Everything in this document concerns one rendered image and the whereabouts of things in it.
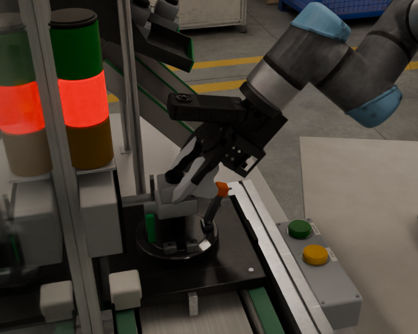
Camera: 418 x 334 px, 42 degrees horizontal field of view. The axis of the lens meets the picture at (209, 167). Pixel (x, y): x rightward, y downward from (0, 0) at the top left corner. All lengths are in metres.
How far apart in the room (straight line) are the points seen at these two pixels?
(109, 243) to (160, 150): 0.83
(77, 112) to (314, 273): 0.50
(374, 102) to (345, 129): 2.63
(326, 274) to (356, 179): 0.47
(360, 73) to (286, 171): 2.17
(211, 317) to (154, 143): 0.68
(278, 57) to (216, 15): 4.22
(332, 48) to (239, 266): 0.36
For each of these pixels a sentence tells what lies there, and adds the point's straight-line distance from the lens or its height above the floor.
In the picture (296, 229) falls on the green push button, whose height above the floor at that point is 0.97.
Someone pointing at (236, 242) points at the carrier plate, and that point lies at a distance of 0.92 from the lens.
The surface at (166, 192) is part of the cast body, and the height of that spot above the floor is 1.09.
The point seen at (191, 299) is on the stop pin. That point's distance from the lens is 0.84.
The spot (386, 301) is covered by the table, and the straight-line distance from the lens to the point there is 1.02.
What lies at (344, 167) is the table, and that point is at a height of 0.86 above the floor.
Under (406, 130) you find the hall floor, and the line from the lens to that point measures 3.52.
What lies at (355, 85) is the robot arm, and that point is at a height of 1.26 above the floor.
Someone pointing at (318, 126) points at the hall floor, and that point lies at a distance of 3.43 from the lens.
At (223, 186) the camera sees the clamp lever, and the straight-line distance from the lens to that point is 0.88.
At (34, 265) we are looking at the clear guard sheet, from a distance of 0.31.
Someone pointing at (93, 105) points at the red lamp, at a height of 1.33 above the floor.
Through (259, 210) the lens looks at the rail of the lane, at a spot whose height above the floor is 0.96.
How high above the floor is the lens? 1.56
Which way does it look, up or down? 32 degrees down
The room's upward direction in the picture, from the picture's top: 1 degrees counter-clockwise
